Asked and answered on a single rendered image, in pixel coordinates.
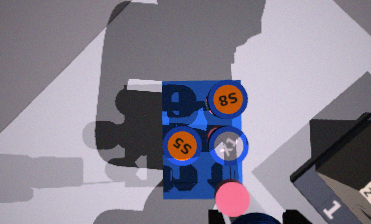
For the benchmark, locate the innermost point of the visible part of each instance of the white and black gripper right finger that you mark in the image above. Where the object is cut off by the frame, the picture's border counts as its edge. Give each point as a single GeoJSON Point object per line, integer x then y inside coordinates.
{"type": "Point", "coordinates": [294, 217]}

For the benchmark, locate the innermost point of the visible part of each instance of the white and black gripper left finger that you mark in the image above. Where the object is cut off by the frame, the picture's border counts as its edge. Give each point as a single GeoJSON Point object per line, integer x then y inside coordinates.
{"type": "Point", "coordinates": [215, 217]}

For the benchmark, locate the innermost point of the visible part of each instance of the blue tube rack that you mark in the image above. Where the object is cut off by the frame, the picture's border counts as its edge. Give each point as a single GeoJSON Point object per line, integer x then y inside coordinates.
{"type": "Point", "coordinates": [184, 103]}

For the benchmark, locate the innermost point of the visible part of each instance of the blue tube cap with grey x1 dot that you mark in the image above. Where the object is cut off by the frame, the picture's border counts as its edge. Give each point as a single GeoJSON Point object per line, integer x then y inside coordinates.
{"type": "Point", "coordinates": [227, 145]}

